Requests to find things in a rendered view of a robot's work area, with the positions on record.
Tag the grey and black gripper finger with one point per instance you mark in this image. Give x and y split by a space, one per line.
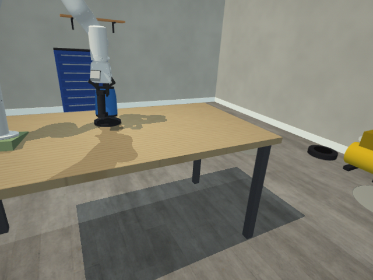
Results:
108 86
94 84

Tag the blue kettle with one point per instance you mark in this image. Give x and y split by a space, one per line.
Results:
106 106

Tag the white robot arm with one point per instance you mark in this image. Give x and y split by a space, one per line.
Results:
98 42

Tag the dark grey round disk with center stud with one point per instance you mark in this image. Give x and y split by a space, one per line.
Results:
107 122

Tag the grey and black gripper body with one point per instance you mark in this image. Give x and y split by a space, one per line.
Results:
105 69

